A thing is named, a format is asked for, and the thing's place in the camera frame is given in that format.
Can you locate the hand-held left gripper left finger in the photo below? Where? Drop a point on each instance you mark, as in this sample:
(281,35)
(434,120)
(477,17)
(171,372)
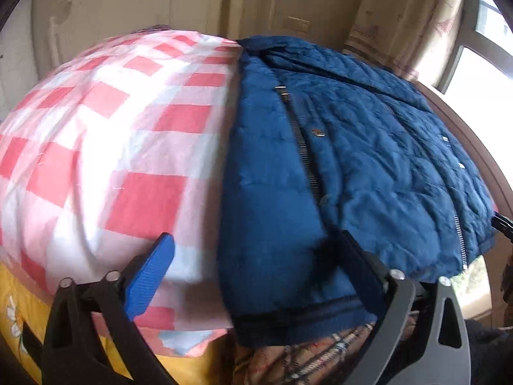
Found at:
(146,284)

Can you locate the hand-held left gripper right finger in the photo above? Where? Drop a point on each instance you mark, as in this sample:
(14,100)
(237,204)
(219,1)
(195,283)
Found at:
(360,273)

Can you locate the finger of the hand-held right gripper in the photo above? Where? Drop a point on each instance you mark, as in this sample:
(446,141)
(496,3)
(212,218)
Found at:
(503,223)

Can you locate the blue quilted jacket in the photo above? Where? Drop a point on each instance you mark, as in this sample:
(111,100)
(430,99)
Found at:
(360,160)

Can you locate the bay window sill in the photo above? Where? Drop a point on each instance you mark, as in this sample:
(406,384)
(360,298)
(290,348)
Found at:
(473,140)

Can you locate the beige plaid cloth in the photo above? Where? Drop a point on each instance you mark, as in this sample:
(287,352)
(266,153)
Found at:
(288,365)

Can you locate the yellow bed sheet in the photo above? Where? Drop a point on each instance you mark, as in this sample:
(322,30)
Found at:
(16,308)

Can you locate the pink checked blanket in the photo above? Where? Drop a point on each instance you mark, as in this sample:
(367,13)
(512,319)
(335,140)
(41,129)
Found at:
(120,148)

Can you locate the window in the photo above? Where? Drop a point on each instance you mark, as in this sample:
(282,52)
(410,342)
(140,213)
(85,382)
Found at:
(461,50)

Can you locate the printed curtain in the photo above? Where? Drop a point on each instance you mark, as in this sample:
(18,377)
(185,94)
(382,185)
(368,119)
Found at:
(400,16)

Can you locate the cream wardrobe doors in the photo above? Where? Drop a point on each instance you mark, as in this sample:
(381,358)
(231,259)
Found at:
(132,4)

